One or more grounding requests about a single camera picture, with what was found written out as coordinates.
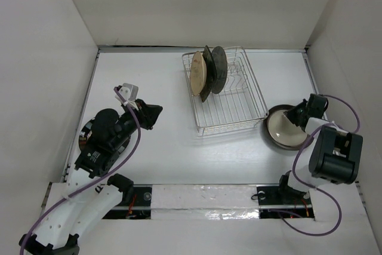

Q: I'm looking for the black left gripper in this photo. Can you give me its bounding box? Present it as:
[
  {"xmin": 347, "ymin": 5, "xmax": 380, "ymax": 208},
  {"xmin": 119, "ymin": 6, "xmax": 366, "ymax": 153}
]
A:
[{"xmin": 112, "ymin": 98, "xmax": 162, "ymax": 148}]

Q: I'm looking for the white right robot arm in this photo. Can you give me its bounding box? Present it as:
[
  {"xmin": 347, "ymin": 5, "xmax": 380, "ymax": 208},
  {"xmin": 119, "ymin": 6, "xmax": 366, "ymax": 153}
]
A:
[{"xmin": 275, "ymin": 94, "xmax": 363, "ymax": 203}]

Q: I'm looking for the foil-taped front rail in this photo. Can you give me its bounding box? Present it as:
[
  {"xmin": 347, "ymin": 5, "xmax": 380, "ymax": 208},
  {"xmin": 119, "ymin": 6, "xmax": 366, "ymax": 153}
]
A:
[{"xmin": 150, "ymin": 185, "xmax": 260, "ymax": 220}]

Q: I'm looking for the grey deer-patterned plate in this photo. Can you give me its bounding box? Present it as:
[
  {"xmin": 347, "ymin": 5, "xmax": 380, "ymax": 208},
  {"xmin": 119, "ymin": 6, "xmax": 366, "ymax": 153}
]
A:
[{"xmin": 212, "ymin": 46, "xmax": 228, "ymax": 94}]

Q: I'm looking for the beige bird-painted plate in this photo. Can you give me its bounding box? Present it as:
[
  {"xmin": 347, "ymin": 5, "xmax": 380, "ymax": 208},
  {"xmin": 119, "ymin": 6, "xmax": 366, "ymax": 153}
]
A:
[{"xmin": 190, "ymin": 51, "xmax": 207, "ymax": 96}]

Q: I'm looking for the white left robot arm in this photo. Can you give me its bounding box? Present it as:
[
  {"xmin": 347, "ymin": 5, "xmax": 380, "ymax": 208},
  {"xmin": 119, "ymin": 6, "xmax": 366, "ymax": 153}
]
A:
[{"xmin": 19, "ymin": 99, "xmax": 163, "ymax": 254}]

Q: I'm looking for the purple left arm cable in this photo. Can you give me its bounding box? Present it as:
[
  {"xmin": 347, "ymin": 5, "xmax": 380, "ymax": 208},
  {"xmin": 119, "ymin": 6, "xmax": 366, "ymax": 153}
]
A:
[{"xmin": 19, "ymin": 86, "xmax": 143, "ymax": 255}]

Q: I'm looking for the bronze-rimmed cream plate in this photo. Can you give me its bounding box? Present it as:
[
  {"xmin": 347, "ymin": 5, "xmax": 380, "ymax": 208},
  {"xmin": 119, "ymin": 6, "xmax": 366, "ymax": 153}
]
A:
[{"xmin": 263, "ymin": 104, "xmax": 312, "ymax": 150}]

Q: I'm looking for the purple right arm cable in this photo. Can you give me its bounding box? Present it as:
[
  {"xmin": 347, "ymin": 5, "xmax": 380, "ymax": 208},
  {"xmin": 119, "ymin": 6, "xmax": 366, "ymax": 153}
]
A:
[{"xmin": 282, "ymin": 95, "xmax": 361, "ymax": 235}]

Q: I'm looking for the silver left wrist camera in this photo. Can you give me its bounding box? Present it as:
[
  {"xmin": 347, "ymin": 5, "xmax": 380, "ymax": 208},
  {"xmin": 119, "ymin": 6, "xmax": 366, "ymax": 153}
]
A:
[{"xmin": 118, "ymin": 83, "xmax": 138, "ymax": 102}]

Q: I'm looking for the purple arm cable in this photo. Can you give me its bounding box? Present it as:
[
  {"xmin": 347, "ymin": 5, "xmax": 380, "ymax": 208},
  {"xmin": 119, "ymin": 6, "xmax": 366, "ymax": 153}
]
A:
[
  {"xmin": 282, "ymin": 95, "xmax": 361, "ymax": 235},
  {"xmin": 19, "ymin": 86, "xmax": 143, "ymax": 255}
]

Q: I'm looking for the metal wire dish rack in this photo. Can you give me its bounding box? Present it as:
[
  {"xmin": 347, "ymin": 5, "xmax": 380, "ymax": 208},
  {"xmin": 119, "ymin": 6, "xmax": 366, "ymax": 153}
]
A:
[{"xmin": 181, "ymin": 46, "xmax": 269, "ymax": 136}]

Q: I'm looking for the black square floral plate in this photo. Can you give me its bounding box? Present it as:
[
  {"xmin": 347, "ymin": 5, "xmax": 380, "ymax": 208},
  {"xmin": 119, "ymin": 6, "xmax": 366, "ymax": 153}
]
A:
[{"xmin": 200, "ymin": 45, "xmax": 217, "ymax": 103}]

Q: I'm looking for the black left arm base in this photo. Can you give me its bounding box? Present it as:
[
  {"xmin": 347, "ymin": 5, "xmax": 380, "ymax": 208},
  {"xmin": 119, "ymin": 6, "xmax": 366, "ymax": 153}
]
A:
[{"xmin": 103, "ymin": 185, "xmax": 152, "ymax": 220}]

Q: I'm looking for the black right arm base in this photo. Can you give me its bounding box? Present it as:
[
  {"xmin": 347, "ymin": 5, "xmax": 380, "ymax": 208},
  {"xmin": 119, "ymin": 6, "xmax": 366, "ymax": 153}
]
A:
[{"xmin": 251, "ymin": 185, "xmax": 315, "ymax": 219}]

